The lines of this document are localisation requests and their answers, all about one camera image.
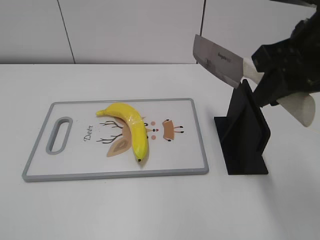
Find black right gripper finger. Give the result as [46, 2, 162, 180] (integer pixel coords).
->
[251, 39, 295, 73]
[251, 66, 306, 108]

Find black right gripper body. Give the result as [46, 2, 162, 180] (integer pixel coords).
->
[283, 6, 320, 94]

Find knife with cream handle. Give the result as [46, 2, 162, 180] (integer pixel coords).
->
[192, 34, 316, 127]

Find yellow plastic banana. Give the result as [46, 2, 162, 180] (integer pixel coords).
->
[96, 102, 149, 162]

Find black knife stand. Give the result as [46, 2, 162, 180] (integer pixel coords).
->
[214, 79, 271, 175]

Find white grey-rimmed cutting board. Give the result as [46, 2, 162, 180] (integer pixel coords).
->
[22, 98, 209, 182]

